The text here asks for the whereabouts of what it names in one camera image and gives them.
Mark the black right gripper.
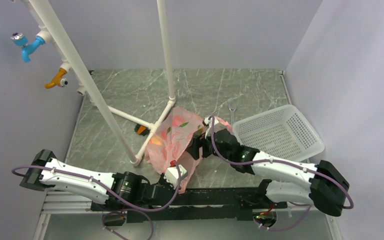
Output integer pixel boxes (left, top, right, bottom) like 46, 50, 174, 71
185, 125, 233, 162

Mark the pink plastic bag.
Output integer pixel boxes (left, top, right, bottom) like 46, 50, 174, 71
144, 105, 233, 195

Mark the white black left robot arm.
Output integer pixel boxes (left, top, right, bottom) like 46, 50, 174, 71
19, 149, 188, 213

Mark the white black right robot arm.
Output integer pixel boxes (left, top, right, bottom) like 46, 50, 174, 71
186, 129, 354, 217

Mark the fake green avocado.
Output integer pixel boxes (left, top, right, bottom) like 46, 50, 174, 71
193, 128, 204, 137

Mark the fake orange fruit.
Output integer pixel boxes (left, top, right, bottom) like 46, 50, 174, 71
149, 135, 164, 146

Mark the silver open-end wrench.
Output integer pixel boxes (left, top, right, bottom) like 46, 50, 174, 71
228, 103, 237, 125

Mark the orange black brush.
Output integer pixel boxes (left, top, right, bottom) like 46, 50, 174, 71
134, 124, 150, 136

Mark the white perforated plastic basket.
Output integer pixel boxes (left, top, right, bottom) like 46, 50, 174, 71
232, 104, 325, 162

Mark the orange plastic faucet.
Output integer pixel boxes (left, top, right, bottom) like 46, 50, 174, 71
44, 68, 68, 89

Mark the blue plastic faucet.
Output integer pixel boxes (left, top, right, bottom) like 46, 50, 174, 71
10, 32, 46, 63

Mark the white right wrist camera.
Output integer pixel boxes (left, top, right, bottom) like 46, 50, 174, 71
203, 115, 220, 138

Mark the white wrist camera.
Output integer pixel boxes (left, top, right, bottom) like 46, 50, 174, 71
164, 162, 188, 187
203, 115, 220, 138

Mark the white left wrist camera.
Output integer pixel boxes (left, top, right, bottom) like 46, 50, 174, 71
164, 162, 188, 187

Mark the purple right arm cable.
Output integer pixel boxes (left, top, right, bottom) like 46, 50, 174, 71
209, 115, 355, 233

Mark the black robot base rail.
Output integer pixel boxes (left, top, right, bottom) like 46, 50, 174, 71
42, 187, 312, 229

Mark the white PVC pipe frame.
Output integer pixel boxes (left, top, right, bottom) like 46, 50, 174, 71
23, 0, 176, 167

